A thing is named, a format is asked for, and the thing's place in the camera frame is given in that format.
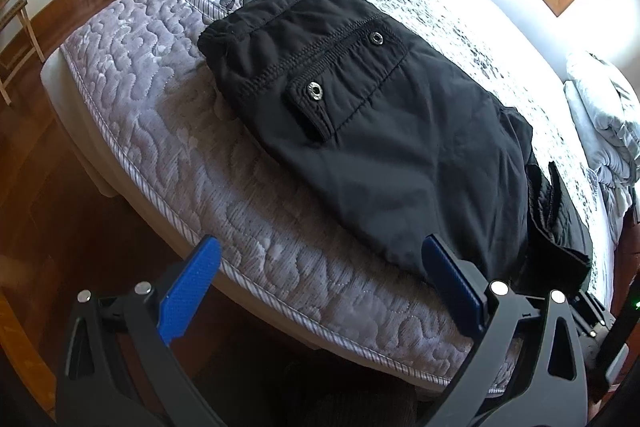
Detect wooden chair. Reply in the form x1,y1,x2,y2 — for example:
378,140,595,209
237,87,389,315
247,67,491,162
1,0,44,106

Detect folded grey comforter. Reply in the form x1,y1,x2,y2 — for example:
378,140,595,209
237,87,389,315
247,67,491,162
564,53,639,219

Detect black quilted pants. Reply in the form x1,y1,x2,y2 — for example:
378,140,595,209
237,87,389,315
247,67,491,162
198,0,592,295

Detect lavender quilted bedspread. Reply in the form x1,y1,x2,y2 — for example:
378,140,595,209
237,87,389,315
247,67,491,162
60,0,616,400

